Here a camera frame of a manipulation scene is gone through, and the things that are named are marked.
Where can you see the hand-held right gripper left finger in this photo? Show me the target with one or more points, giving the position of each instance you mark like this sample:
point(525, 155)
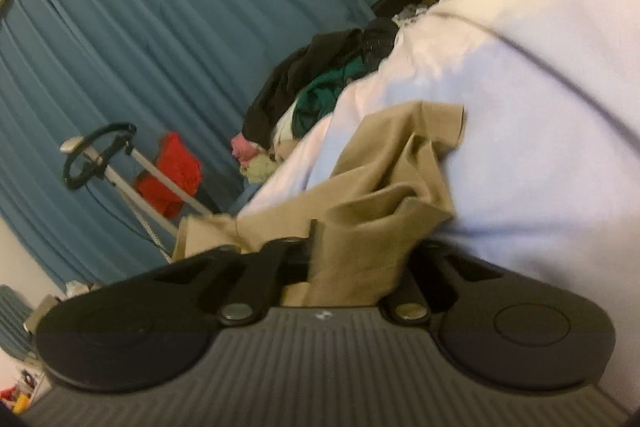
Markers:
point(280, 257)

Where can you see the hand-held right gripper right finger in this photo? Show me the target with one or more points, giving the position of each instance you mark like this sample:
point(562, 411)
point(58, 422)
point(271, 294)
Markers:
point(422, 264)

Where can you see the khaki printed t-shirt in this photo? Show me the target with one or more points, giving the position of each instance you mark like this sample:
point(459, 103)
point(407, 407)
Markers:
point(380, 227)

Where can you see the pile of mixed clothes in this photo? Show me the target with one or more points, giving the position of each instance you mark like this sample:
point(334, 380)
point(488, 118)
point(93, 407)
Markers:
point(320, 97)

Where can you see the red fuzzy cloth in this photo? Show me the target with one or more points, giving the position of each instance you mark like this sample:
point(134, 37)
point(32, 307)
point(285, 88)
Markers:
point(175, 157)

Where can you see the garment steamer stand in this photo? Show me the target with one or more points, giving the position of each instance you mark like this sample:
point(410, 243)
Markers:
point(145, 162)

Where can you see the pastel bed duvet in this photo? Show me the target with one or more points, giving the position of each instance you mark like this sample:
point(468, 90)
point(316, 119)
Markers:
point(525, 107)

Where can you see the white plastic bag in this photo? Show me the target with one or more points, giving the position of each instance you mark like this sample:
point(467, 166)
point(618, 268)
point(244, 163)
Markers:
point(80, 288)

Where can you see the beige and black chair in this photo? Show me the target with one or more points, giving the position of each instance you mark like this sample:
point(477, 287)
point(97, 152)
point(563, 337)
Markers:
point(44, 309)

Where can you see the teal window curtain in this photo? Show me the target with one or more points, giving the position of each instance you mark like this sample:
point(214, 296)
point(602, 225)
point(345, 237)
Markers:
point(150, 32)

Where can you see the group of cosmetic bottles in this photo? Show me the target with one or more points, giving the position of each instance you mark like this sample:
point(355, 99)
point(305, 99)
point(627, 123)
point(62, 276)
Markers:
point(20, 392)

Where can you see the wavy wall mirror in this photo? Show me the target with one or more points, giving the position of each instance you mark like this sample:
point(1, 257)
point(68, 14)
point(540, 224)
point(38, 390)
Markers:
point(12, 322)

